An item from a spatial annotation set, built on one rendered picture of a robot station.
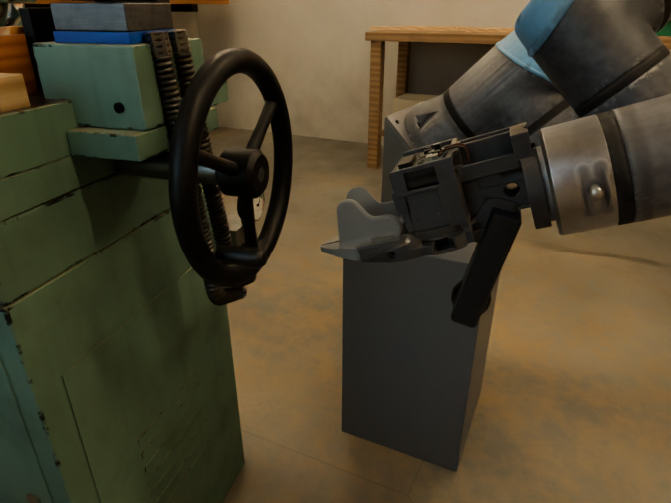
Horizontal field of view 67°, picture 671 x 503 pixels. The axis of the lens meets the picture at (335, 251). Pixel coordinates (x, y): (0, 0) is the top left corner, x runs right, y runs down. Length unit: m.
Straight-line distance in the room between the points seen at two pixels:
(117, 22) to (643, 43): 0.51
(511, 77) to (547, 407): 0.94
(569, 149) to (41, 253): 0.54
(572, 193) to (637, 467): 1.15
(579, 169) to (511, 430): 1.12
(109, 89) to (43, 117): 0.08
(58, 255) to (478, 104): 0.72
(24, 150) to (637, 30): 0.60
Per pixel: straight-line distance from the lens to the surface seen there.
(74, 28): 0.67
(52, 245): 0.66
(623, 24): 0.55
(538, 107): 0.96
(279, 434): 1.39
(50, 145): 0.65
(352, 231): 0.47
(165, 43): 0.63
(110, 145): 0.63
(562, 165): 0.41
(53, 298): 0.68
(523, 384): 1.62
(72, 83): 0.67
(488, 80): 0.98
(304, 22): 4.25
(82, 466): 0.81
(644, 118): 0.43
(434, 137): 1.00
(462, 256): 1.03
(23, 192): 0.63
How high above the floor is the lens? 1.00
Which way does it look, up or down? 26 degrees down
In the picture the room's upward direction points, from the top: straight up
